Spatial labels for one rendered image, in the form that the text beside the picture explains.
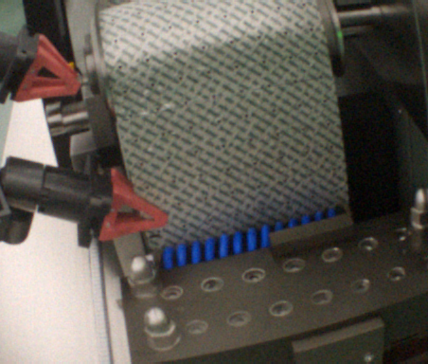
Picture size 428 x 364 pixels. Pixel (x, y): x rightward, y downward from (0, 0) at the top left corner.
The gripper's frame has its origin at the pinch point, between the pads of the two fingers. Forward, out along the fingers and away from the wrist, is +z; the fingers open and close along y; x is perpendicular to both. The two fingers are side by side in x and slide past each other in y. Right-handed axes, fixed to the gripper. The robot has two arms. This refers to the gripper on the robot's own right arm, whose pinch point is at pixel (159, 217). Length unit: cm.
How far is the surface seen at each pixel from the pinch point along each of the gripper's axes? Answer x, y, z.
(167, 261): -3.2, 3.5, 1.5
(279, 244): 3.7, 6.4, 11.6
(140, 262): -1.3, 7.5, -2.5
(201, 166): 7.4, 0.3, 2.3
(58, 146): -12.0, -33.1, -9.9
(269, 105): 16.1, 0.3, 6.8
